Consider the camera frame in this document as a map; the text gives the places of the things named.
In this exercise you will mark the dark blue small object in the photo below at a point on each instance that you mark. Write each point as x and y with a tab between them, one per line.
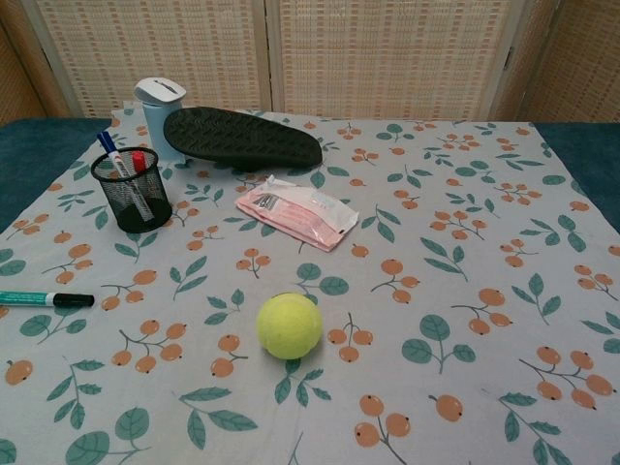
72	300

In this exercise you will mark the black round cup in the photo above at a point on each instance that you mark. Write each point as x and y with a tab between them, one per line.
145	215

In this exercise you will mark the red capped whiteboard marker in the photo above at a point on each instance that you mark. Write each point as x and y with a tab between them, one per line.
139	160

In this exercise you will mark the blue capped whiteboard marker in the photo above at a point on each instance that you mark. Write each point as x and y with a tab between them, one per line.
105	143

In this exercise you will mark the pink tissue packet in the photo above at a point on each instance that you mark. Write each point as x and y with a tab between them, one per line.
295	213

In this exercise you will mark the yellow tennis ball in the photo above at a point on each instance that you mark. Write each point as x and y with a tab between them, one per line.
289	325

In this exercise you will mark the black rubber slipper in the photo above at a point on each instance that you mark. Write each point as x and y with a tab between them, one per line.
242	140

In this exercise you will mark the floral leaf print tablecloth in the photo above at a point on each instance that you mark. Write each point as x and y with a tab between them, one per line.
436	290

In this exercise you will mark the light blue box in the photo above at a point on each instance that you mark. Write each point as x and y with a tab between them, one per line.
155	131

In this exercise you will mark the woven bamboo screen panel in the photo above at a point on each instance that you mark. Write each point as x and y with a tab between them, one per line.
155	43
571	58
387	53
19	72

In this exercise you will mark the white computer mouse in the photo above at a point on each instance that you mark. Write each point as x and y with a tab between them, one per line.
160	91

